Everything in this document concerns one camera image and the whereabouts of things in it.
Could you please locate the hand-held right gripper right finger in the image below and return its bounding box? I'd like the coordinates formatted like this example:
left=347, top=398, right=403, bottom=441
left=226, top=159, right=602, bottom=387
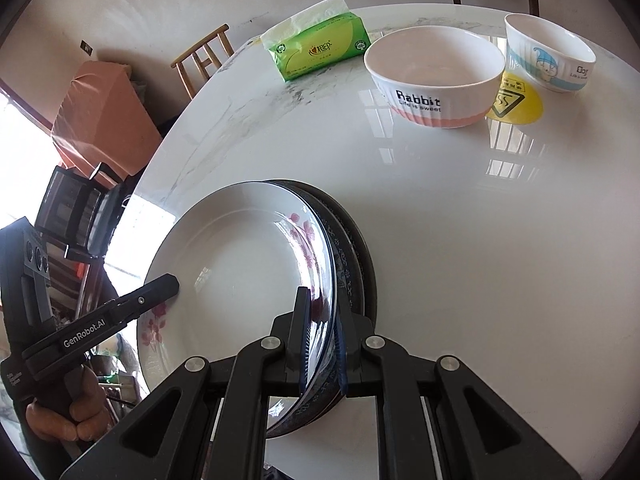
left=334, top=305, right=621, bottom=480

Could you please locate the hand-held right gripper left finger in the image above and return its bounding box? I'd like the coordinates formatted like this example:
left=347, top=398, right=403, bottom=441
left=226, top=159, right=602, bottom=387
left=59, top=286, right=313, bottom=480

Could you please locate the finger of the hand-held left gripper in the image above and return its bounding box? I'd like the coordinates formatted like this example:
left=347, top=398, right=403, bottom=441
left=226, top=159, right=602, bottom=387
left=107, top=274, right=180, bottom=333

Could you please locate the white floral plate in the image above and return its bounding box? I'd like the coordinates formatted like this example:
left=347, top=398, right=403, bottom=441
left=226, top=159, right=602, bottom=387
left=137, top=180, right=337, bottom=441

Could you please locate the small blue patterned plate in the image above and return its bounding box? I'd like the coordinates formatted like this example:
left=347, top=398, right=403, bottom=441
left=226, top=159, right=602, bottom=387
left=265, top=179, right=363, bottom=441

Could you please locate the large blue patterned plate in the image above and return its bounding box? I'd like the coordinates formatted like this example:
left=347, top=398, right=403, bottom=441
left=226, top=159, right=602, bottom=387
left=300, top=182, right=377, bottom=321

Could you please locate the white bowl with pink base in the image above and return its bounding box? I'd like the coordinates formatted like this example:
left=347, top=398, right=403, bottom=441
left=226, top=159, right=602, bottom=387
left=363, top=26, right=506, bottom=129

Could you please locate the white bowl with blue cartoon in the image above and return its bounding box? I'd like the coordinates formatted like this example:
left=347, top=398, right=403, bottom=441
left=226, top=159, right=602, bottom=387
left=503, top=12, right=597, bottom=94

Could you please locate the person's left hand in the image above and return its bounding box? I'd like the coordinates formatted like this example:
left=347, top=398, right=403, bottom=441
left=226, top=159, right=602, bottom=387
left=25, top=365, right=111, bottom=443

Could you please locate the black metal chair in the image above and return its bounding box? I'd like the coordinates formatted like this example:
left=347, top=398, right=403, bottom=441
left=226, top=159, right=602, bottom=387
left=32, top=162, right=133, bottom=263

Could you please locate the orange cabinet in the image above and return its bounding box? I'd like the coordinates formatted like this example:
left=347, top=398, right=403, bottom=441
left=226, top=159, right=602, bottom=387
left=50, top=60, right=163, bottom=188

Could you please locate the light wooden chair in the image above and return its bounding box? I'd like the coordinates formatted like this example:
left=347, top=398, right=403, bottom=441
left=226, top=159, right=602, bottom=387
left=171, top=24, right=236, bottom=100

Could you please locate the green tissue pack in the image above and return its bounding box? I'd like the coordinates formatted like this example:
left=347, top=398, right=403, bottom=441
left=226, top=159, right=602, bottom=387
left=260, top=0, right=373, bottom=83

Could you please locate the round yellow warning sticker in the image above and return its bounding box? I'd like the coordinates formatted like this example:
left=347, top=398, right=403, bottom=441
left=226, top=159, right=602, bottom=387
left=485, top=71, right=545, bottom=125

